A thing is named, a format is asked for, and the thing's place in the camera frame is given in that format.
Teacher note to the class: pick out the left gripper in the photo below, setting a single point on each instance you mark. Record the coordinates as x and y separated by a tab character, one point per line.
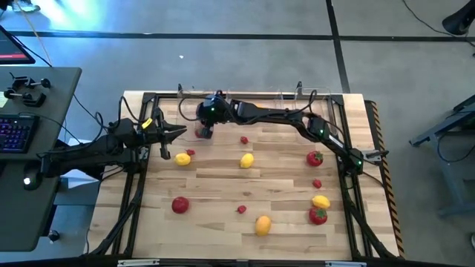
133	133

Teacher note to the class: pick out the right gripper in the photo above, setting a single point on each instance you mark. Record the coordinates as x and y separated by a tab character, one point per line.
213	109

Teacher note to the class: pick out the red toy tomato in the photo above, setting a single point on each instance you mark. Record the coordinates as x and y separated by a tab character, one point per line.
318	216
180	204
314	158
199	133

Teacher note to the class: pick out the yellow toy lemon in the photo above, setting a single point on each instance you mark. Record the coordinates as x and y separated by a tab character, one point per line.
182	159
321	202
246	160

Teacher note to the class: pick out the small red toy pepper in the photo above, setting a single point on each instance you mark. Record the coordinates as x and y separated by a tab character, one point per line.
317	183
243	139
190	152

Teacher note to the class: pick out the small red strawberry bottom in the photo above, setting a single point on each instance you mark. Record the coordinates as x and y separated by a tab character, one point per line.
241	209

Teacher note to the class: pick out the orange-yellow toy lemon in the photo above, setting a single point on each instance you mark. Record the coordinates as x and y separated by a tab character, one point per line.
262	225

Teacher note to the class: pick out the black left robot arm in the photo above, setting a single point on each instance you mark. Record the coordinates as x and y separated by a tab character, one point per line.
81	154

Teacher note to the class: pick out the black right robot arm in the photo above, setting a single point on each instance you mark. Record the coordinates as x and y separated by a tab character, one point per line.
274	113

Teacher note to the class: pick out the yellow tape tag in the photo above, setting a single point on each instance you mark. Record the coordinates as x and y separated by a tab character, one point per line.
147	123

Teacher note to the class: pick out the clear plastic bin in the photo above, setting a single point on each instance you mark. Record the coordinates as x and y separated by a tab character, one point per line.
267	92
193	91
324	100

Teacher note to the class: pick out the white paper sheet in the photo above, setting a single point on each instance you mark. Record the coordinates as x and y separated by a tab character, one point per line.
79	181

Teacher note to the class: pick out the black computer mouse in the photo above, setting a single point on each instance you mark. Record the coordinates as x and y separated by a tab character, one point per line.
31	178

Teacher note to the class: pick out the black desk clamp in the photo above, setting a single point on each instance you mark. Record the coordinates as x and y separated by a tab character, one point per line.
27	82
31	99

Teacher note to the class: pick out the black round knob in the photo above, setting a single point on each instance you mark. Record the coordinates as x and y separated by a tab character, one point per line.
53	235

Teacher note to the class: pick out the black keyboard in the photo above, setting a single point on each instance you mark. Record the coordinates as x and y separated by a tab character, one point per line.
15	133

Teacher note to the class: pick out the dark grey desk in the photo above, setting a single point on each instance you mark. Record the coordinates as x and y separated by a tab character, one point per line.
22	207

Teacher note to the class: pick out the computer monitor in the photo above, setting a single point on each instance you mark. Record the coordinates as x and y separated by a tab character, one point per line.
11	48

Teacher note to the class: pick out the yellow black hazard tape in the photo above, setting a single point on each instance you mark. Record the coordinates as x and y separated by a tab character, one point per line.
389	193

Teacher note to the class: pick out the blue-grey metal stand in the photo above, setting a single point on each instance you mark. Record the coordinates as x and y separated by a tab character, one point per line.
456	174

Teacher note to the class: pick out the black chair base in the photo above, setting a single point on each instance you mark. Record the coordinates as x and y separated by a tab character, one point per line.
460	20

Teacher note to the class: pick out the silver metal bracket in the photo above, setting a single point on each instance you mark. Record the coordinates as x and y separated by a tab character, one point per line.
345	264
137	263

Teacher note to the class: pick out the black aluminium table frame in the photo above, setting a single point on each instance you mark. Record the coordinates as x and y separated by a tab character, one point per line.
337	99

